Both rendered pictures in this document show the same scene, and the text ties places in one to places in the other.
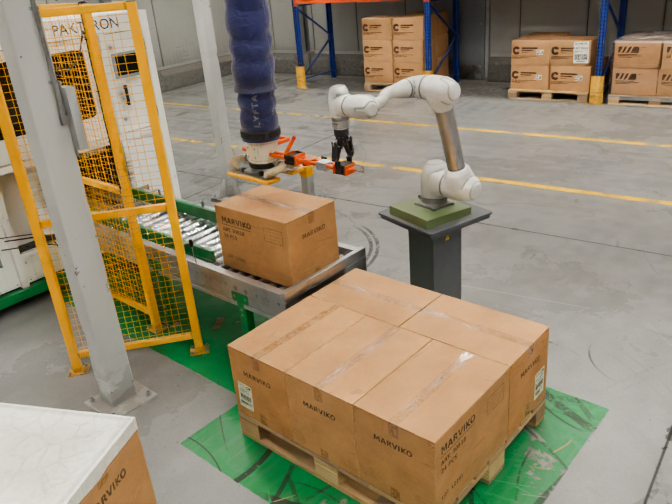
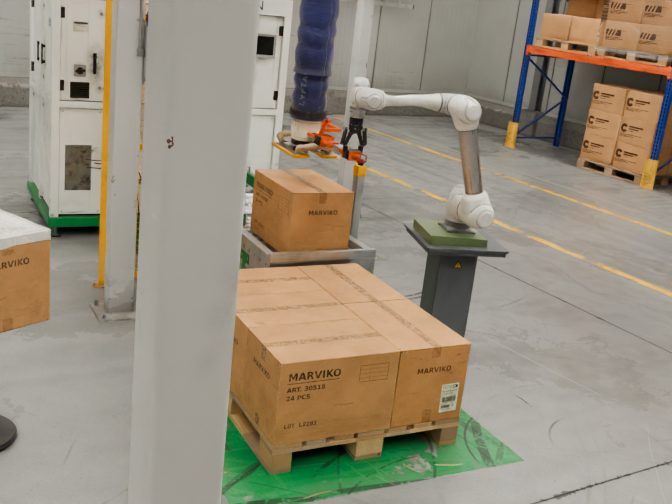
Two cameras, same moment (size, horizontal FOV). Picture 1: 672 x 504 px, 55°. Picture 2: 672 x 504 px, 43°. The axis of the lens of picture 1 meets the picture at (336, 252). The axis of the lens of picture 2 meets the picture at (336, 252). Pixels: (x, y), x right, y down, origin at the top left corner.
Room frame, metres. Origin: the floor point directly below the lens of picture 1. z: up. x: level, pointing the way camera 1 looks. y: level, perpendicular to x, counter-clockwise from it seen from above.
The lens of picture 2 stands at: (-1.18, -1.53, 2.08)
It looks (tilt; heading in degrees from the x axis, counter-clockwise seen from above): 17 degrees down; 19
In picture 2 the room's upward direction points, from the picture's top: 7 degrees clockwise
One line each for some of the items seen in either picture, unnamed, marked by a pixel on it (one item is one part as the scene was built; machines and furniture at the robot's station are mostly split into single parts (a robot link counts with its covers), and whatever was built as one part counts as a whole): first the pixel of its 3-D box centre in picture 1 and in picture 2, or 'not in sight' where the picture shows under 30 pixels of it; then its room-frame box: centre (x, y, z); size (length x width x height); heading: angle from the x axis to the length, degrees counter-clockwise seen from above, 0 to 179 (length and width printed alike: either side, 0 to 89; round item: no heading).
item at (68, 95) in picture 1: (67, 116); (146, 52); (3.17, 1.24, 1.62); 0.20 x 0.05 x 0.30; 47
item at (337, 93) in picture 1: (340, 100); (360, 92); (3.19, -0.09, 1.58); 0.13 x 0.11 x 0.16; 39
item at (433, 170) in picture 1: (435, 178); (462, 202); (3.69, -0.63, 0.97); 0.18 x 0.16 x 0.22; 39
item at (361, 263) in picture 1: (327, 289); (321, 272); (3.32, 0.07, 0.48); 0.70 x 0.03 x 0.15; 137
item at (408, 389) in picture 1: (388, 370); (321, 340); (2.66, -0.21, 0.34); 1.20 x 1.00 x 0.40; 47
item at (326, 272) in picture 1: (325, 272); (323, 255); (3.33, 0.07, 0.58); 0.70 x 0.03 x 0.06; 137
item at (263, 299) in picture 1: (161, 260); (207, 215); (3.89, 1.15, 0.50); 2.31 x 0.05 x 0.19; 47
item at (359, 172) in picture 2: (312, 235); (351, 237); (4.08, 0.15, 0.50); 0.07 x 0.07 x 1.00; 47
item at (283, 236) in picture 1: (277, 233); (300, 211); (3.56, 0.34, 0.75); 0.60 x 0.40 x 0.40; 47
